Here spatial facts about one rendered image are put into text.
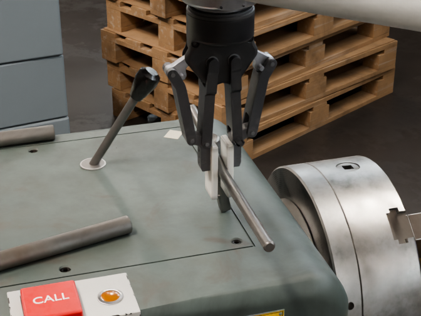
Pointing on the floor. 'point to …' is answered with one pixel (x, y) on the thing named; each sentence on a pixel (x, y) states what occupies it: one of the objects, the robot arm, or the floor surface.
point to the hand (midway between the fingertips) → (218, 167)
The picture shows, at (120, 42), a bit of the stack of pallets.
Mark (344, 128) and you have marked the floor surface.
